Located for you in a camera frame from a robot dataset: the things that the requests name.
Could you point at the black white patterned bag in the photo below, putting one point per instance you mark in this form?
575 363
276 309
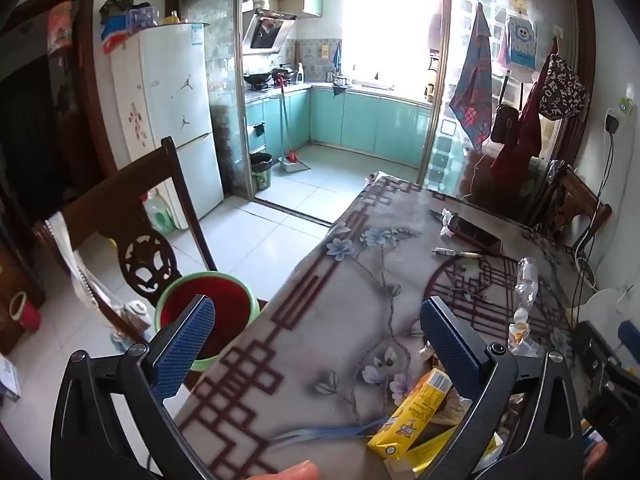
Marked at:
562 87

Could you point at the pen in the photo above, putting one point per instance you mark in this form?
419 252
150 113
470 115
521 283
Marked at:
455 252

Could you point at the dark wooden door frame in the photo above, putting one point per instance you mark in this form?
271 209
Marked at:
92 85

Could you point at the green detergent bottle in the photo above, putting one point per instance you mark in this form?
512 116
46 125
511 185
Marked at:
159 215

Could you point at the range hood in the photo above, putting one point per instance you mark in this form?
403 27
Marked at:
267 32

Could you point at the white wall socket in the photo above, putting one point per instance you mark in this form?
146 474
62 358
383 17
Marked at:
625 105

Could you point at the red door decoration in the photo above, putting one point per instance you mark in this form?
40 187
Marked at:
60 25

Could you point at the plaid hanging cloth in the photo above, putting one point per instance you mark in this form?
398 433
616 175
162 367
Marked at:
472 90

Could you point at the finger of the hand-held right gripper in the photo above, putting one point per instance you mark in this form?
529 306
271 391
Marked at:
595 350
629 335

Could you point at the black wall charger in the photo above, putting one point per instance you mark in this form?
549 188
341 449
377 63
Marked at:
612 122

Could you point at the glass sliding door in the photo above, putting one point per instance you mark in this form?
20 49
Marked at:
220 60

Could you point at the blue cartoon wall hanger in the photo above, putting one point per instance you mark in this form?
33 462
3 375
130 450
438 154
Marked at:
521 42

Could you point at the dark phone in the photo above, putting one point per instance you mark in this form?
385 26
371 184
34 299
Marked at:
475 234

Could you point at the yellow wrapper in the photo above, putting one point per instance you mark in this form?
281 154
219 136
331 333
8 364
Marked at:
430 452

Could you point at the red broom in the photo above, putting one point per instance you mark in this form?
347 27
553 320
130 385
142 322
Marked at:
287 125

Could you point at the blue and red bag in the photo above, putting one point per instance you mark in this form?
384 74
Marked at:
114 35

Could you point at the carved dark wooden chair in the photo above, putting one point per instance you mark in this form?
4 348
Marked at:
170 155

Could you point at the clear plastic box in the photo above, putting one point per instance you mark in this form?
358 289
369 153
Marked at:
142 17

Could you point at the yellow bottle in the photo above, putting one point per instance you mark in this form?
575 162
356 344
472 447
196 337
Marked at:
171 17

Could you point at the black hanging bag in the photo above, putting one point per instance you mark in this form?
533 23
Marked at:
504 122

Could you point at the red hanging garment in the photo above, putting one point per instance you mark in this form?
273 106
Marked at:
525 140

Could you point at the person's left hand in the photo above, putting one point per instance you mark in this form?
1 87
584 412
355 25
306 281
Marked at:
295 471

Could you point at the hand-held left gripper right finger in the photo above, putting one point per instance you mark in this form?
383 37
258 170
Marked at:
450 347

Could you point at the black pot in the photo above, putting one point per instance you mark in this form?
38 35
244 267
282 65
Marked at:
284 72

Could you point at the white bottle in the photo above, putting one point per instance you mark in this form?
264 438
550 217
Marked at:
300 74

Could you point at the white fridge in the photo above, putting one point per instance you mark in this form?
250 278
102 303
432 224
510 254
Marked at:
165 100

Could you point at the black wok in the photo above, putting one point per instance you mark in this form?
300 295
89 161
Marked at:
257 79

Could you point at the kitchen bin with black bag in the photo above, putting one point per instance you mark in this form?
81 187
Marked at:
261 172

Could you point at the white cloth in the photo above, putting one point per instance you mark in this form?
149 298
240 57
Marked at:
70 255

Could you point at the grey dustpan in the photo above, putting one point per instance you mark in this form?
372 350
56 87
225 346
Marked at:
295 165

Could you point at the brown wooden chair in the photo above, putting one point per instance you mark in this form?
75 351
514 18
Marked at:
575 195

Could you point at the blue hanging towel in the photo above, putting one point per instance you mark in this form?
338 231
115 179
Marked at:
336 57

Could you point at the teal kitchen base cabinets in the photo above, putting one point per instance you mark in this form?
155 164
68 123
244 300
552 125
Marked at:
370 117

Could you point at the person's right hand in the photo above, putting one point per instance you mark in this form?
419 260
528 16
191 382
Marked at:
596 460

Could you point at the blue fly swatter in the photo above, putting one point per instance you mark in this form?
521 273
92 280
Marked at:
325 432

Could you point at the clear plastic bottle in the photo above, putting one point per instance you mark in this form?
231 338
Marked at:
527 285

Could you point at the yellow cardboard box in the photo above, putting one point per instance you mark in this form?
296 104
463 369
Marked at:
410 415

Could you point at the white round fan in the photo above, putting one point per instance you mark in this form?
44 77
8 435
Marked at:
605 307

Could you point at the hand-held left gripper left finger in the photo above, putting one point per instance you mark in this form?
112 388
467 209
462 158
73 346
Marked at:
182 347

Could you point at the red bucket with green rim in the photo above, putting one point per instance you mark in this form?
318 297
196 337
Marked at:
225 305

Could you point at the dark green bag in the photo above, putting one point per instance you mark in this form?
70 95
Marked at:
117 9

